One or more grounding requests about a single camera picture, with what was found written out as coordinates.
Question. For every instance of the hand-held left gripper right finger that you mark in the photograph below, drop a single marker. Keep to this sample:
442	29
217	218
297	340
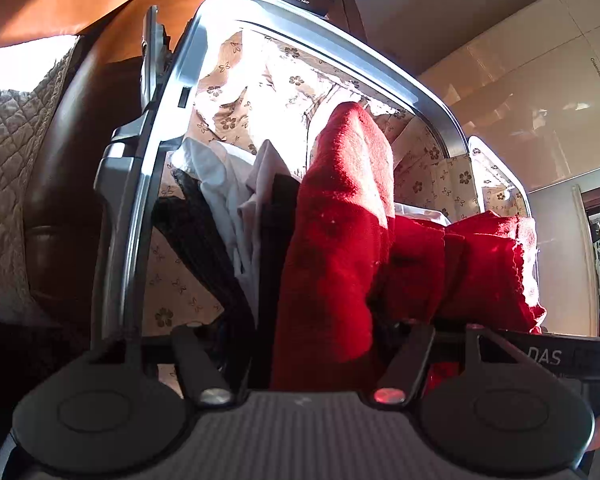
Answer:
409	360

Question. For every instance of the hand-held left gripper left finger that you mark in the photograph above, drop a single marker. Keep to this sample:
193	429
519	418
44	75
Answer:
196	360

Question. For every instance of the silver suitcase with floral lining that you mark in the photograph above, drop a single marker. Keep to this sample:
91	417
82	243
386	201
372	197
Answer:
180	280

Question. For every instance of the red knit garment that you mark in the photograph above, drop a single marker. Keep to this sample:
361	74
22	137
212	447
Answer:
340	240

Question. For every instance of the black garment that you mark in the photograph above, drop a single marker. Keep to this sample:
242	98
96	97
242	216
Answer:
200	240

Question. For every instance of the white garment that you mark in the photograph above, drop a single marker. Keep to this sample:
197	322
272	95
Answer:
215	180

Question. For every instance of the brown leather sofa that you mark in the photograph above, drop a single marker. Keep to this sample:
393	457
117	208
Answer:
80	150

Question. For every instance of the beige quilted sofa cover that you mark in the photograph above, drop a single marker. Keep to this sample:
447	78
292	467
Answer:
10	170

